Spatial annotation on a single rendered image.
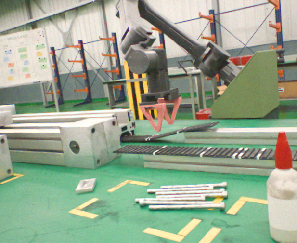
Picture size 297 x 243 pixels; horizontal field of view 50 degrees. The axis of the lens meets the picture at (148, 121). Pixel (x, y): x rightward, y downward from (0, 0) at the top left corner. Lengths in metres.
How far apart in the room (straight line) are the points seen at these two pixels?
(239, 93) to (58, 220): 0.74
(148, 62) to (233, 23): 8.10
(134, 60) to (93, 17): 10.98
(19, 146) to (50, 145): 0.12
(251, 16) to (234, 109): 7.62
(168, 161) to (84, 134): 0.19
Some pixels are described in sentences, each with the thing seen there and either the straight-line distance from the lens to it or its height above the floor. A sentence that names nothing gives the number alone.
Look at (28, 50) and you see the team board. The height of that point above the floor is 1.58.
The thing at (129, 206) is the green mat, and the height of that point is 0.78.
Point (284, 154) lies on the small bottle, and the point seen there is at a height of 0.88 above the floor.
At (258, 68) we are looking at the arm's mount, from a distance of 1.05.
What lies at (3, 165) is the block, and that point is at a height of 0.81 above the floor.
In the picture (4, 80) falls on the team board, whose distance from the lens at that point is 7.08.
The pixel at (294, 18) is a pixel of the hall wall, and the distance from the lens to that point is 8.38.
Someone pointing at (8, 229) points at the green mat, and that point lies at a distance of 0.52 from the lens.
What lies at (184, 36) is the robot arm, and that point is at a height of 1.07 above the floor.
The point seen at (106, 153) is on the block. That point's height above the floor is 0.80.
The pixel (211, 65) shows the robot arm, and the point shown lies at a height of 0.96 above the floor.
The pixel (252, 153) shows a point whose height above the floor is 0.81.
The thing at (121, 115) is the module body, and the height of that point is 0.85.
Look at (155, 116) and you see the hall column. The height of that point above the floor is 0.34.
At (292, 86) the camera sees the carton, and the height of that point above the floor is 0.39.
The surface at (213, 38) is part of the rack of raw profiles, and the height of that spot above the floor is 1.49.
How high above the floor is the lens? 0.98
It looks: 10 degrees down
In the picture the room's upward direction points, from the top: 7 degrees counter-clockwise
